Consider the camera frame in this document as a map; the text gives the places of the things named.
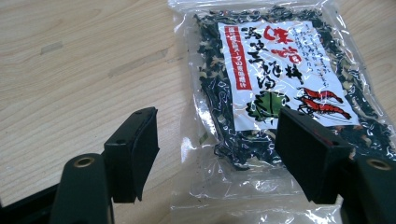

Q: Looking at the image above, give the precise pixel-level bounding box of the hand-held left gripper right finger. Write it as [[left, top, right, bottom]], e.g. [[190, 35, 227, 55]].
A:
[[275, 107, 396, 224]]

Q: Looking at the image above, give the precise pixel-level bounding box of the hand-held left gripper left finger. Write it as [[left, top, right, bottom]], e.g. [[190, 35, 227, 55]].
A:
[[49, 106, 161, 224]]

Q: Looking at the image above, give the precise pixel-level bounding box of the clear dried seaweed packet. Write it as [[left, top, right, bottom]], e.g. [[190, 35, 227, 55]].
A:
[[167, 0, 396, 224]]

